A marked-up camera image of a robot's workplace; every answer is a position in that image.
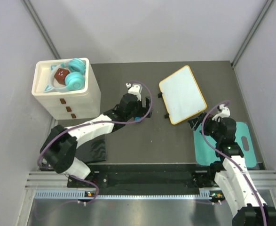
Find white drawer unit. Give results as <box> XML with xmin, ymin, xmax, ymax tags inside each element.
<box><xmin>32</xmin><ymin>58</ymin><xmax>101</xmax><ymax>120</ymax></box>

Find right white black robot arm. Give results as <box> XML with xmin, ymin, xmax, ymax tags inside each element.
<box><xmin>188</xmin><ymin>112</ymin><xmax>276</xmax><ymax>226</ymax></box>

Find aluminium frame rail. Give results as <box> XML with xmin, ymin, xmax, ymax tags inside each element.
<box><xmin>24</xmin><ymin>171</ymin><xmax>72</xmax><ymax>189</ymax></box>

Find black box with label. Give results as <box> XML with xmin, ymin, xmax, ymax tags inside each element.
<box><xmin>75</xmin><ymin>136</ymin><xmax>107</xmax><ymax>164</ymax></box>

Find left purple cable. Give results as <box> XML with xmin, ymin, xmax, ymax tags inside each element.
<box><xmin>34</xmin><ymin>80</ymin><xmax>154</xmax><ymax>221</ymax></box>

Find dark red cube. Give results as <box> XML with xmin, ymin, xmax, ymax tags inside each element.
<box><xmin>54</xmin><ymin>68</ymin><xmax>70</xmax><ymax>85</ymax></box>

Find yellow framed whiteboard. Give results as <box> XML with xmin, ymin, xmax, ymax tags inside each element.
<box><xmin>158</xmin><ymin>65</ymin><xmax>207</xmax><ymax>125</ymax></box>

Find teal cat ear headphones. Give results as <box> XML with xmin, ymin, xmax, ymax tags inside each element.
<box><xmin>44</xmin><ymin>58</ymin><xmax>86</xmax><ymax>93</ymax></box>

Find grey slotted cable duct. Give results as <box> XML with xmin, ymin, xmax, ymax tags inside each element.
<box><xmin>34</xmin><ymin>190</ymin><xmax>225</xmax><ymax>201</ymax></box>

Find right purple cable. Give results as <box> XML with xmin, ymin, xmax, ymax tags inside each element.
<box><xmin>200</xmin><ymin>100</ymin><xmax>269</xmax><ymax>226</ymax></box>

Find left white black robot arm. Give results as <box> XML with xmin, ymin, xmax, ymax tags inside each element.
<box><xmin>37</xmin><ymin>93</ymin><xmax>152</xmax><ymax>187</ymax></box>

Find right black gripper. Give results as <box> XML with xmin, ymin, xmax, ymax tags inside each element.
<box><xmin>188</xmin><ymin>112</ymin><xmax>222</xmax><ymax>142</ymax></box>

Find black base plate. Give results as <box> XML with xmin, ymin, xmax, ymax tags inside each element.
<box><xmin>67</xmin><ymin>163</ymin><xmax>217</xmax><ymax>195</ymax></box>

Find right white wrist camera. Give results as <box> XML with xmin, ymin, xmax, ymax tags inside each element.
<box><xmin>215</xmin><ymin>104</ymin><xmax>230</xmax><ymax>121</ymax></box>

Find purple cable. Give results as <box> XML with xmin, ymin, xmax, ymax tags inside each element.
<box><xmin>34</xmin><ymin>80</ymin><xmax>154</xmax><ymax>221</ymax></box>
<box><xmin>200</xmin><ymin>100</ymin><xmax>269</xmax><ymax>226</ymax></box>

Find teal cutting board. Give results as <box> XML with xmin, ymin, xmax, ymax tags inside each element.
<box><xmin>193</xmin><ymin>122</ymin><xmax>257</xmax><ymax>168</ymax></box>

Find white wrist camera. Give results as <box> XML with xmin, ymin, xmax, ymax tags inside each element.
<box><xmin>215</xmin><ymin>104</ymin><xmax>230</xmax><ymax>121</ymax></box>
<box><xmin>126</xmin><ymin>82</ymin><xmax>142</xmax><ymax>101</ymax></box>

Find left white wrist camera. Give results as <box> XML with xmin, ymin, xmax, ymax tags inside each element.
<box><xmin>126</xmin><ymin>82</ymin><xmax>142</xmax><ymax>101</ymax></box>

